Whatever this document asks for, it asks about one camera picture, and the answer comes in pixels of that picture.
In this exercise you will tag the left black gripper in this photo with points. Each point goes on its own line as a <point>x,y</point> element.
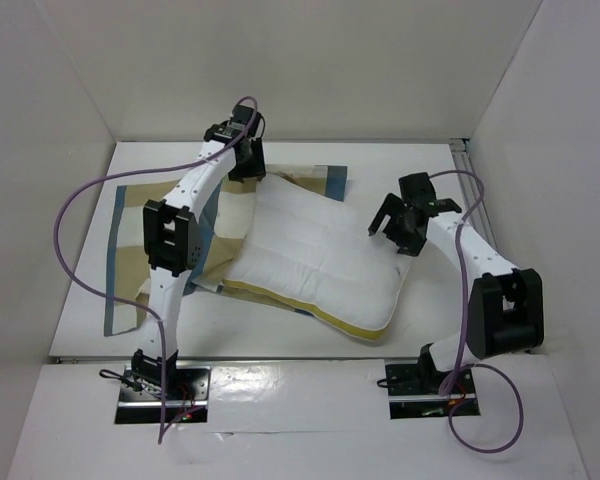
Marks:
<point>256,169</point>

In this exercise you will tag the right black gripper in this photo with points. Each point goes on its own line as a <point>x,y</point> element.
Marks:
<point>397,223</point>

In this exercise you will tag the blue beige checked pillowcase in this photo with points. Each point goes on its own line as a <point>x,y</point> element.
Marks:
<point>224,224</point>

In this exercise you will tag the white pillow yellow edge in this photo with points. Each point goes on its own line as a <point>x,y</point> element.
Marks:
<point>314,254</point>

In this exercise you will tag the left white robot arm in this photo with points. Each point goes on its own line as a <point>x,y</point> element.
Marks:
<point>173,239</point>

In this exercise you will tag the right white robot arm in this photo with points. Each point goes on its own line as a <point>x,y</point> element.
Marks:
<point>446,357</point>

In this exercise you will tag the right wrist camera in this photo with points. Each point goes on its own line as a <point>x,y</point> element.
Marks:
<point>416,188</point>

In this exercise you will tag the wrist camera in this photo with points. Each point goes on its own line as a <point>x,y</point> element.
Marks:
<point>244,115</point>
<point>416,188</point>

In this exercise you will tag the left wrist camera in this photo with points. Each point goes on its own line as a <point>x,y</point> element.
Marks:
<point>244,115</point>

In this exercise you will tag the aluminium frame rail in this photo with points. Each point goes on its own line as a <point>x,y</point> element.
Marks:
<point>475,200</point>

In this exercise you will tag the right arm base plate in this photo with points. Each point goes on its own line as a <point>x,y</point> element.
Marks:
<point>411,396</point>

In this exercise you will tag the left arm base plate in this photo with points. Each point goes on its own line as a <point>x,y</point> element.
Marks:
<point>139,401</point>

